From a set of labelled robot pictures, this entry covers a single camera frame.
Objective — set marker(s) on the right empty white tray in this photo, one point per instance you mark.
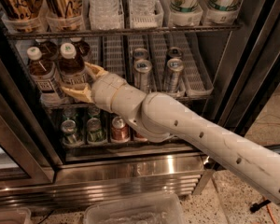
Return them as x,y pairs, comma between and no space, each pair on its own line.
196,79

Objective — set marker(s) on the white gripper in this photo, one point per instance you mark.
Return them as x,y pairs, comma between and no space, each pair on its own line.
104,90

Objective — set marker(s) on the tea bottle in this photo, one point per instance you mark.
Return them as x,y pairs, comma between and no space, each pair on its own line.
48,49
46,77
82,47
71,65

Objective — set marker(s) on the empty white shelf tray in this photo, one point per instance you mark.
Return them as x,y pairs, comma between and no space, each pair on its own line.
113,55

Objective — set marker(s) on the front right green can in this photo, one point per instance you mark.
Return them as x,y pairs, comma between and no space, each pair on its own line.
95,131

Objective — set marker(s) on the rear left silver can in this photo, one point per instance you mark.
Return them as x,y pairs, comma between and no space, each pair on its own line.
140,54

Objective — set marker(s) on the rear right silver can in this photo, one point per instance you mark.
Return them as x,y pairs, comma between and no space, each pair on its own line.
174,52

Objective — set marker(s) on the left brown coffee bottle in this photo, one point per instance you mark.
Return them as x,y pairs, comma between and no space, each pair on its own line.
21,10

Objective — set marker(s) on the small clear plastic bin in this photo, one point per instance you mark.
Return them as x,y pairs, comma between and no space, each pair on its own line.
15,216

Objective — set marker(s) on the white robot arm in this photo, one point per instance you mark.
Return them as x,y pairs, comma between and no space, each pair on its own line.
157,116

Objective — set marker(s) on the wire shelf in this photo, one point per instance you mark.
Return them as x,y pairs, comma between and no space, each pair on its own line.
126,31
183,100

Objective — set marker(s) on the black tripod leg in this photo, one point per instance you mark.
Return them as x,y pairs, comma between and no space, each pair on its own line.
256,206

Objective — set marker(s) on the silver can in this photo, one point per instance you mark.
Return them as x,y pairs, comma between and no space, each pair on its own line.
142,70
140,54
172,74
174,52

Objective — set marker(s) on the left clear water bottle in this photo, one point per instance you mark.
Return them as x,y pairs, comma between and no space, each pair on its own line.
104,14

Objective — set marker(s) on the front left green can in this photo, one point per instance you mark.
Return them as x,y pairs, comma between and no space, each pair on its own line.
71,134

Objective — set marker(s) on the front right red can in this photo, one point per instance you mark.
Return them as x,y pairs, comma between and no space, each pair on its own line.
139,137

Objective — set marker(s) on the middle wire shelf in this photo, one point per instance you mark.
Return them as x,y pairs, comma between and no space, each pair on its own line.
183,100

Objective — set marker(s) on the red can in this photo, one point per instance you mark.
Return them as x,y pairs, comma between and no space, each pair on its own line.
139,137
119,129

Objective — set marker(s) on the fridge glass door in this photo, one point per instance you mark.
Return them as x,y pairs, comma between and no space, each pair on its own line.
244,65

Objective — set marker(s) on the stainless steel fridge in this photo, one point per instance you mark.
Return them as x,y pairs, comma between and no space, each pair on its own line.
36,168

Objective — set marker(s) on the front left red can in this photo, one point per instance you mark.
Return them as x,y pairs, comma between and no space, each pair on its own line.
119,129

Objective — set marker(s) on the front left silver can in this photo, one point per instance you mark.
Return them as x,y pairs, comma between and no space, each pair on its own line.
142,70

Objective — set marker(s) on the front right silver can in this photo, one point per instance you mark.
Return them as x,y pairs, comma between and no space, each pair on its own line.
172,74

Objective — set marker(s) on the upper wire shelf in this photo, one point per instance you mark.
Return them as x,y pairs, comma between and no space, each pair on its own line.
126,31

